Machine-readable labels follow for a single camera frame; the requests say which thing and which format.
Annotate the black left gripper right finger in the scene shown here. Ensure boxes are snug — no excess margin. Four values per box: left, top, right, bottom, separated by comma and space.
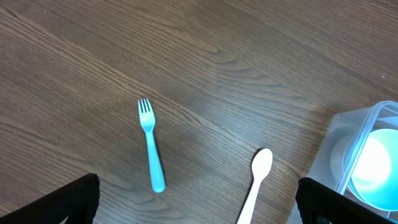
295, 177, 394, 224

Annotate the light blue plastic bowl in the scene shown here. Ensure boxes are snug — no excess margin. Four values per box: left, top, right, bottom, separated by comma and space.
351, 129, 397, 212

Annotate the white plastic spoon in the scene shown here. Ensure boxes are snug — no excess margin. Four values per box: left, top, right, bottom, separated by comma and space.
236, 148, 273, 224

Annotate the clear plastic container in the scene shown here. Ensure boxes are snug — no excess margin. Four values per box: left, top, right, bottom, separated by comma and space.
288, 101, 397, 223

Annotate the light blue plastic fork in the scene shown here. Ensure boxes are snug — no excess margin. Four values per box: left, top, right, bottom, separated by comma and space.
137, 98, 165, 193

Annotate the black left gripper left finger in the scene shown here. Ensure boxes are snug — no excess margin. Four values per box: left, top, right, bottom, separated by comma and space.
1, 173, 100, 224

